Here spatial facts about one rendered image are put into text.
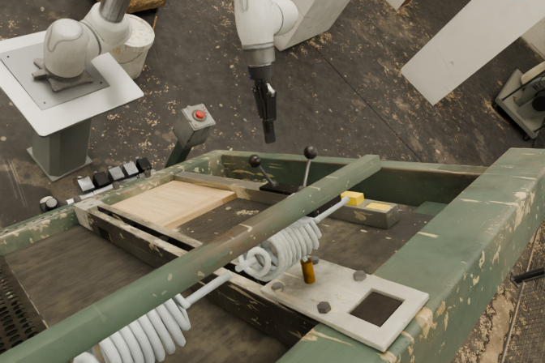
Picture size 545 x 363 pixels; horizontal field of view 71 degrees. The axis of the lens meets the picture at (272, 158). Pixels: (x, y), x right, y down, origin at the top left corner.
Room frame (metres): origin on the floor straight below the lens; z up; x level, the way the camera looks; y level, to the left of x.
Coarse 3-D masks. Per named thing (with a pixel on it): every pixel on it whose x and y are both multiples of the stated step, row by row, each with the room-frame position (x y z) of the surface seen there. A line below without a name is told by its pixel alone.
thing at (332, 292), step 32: (96, 224) 0.38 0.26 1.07; (128, 224) 0.37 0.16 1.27; (160, 256) 0.31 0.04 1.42; (192, 288) 0.27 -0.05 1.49; (224, 288) 0.26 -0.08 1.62; (256, 288) 0.26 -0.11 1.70; (288, 288) 0.25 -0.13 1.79; (320, 288) 0.26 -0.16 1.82; (352, 288) 0.27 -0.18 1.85; (384, 288) 0.29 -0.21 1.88; (256, 320) 0.24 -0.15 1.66; (288, 320) 0.24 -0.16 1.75; (320, 320) 0.21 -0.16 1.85; (352, 320) 0.22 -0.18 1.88
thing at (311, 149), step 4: (308, 148) 0.74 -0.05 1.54; (312, 148) 0.74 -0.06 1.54; (304, 152) 0.73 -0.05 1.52; (308, 152) 0.73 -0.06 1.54; (312, 152) 0.74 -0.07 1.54; (316, 152) 0.75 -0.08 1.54; (308, 156) 0.73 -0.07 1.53; (312, 156) 0.73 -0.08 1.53; (308, 160) 0.73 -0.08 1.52; (308, 164) 0.72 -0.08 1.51; (308, 168) 0.71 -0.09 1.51; (308, 172) 0.71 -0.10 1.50; (304, 176) 0.70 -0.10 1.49; (304, 180) 0.69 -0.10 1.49; (304, 184) 0.68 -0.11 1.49; (300, 188) 0.67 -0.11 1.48
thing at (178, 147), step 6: (180, 144) 1.04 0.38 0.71; (174, 150) 1.05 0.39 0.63; (180, 150) 1.04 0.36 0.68; (186, 150) 1.06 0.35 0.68; (174, 156) 1.04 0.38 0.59; (180, 156) 1.04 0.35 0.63; (186, 156) 1.08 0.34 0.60; (168, 162) 1.05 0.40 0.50; (174, 162) 1.04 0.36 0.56; (180, 162) 1.06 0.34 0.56
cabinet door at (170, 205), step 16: (144, 192) 0.65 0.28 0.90; (160, 192) 0.66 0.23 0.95; (176, 192) 0.67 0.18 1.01; (192, 192) 0.67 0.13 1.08; (208, 192) 0.68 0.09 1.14; (224, 192) 0.69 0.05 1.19; (128, 208) 0.52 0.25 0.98; (144, 208) 0.54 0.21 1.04; (160, 208) 0.55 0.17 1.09; (176, 208) 0.56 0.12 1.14; (192, 208) 0.56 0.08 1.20; (208, 208) 0.59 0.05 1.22; (160, 224) 0.45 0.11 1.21; (176, 224) 0.48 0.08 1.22
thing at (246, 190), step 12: (180, 180) 0.76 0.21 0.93; (192, 180) 0.75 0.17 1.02; (204, 180) 0.74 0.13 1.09; (216, 180) 0.74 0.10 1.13; (228, 180) 0.74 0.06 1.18; (240, 180) 0.75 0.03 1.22; (240, 192) 0.69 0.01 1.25; (252, 192) 0.68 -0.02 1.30; (264, 192) 0.67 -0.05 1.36; (348, 204) 0.62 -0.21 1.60; (360, 204) 0.63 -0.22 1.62; (396, 204) 0.64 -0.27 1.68; (336, 216) 0.62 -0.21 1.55; (348, 216) 0.61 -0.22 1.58; (360, 216) 0.61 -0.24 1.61; (372, 216) 0.60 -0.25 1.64; (384, 216) 0.60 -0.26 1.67; (396, 216) 0.63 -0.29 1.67
